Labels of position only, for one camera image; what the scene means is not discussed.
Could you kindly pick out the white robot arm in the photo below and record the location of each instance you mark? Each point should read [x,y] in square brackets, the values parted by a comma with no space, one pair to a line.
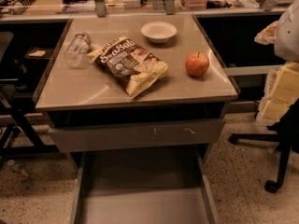
[286,44]

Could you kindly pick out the open middle drawer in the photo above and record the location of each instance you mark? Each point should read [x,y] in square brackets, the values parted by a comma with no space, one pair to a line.
[162,185]

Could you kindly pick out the plastic bottle on floor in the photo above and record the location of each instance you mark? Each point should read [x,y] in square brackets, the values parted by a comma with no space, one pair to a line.
[18,169]

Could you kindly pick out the brown sea salt chip bag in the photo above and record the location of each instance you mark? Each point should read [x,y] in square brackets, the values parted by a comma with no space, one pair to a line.
[134,67]

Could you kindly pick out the black table frame left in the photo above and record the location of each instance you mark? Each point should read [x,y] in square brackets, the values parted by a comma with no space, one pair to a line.
[21,124]

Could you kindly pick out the white bowl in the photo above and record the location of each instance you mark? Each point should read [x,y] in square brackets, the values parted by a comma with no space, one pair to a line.
[158,32]

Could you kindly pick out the clear plastic water bottle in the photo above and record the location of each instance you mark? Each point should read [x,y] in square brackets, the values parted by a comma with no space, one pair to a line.
[76,53]

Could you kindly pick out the red apple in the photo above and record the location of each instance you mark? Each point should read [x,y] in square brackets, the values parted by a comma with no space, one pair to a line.
[197,64]

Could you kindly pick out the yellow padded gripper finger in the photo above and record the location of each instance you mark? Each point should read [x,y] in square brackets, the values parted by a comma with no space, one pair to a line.
[267,35]
[281,90]

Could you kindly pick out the closed top drawer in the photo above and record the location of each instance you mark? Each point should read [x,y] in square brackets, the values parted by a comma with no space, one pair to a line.
[137,135]

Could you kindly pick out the grey drawer cabinet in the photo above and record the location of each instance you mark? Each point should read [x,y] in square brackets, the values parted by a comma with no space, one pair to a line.
[91,96]

